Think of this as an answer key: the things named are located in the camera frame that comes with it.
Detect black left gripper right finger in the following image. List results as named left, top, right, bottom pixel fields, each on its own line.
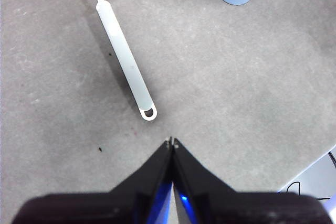
left=172, top=137, right=336, bottom=224

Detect grey handled sponge cup brush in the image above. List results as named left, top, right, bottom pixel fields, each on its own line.
left=64, top=0, right=158, bottom=122

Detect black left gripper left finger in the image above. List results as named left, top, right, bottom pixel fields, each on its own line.
left=12, top=136, right=173, bottom=224

